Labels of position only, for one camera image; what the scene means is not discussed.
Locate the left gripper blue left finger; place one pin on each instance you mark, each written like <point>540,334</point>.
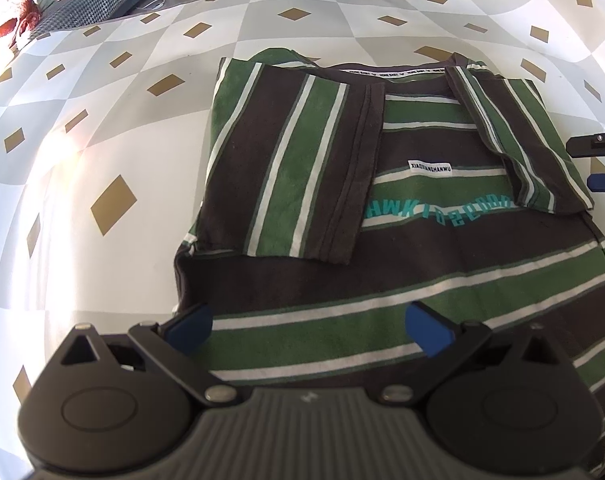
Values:
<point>169,348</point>

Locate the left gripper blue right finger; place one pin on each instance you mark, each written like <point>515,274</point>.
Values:
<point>447,347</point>

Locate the green brown striped shirt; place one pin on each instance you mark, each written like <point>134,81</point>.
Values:
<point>336,196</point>

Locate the checkered diamond pattern tablecloth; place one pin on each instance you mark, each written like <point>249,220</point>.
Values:
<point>103,135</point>

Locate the checkered fabric sofa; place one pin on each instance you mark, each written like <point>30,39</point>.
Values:
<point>69,14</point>

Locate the red knitted cloth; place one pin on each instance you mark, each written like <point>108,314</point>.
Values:
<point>17,19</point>

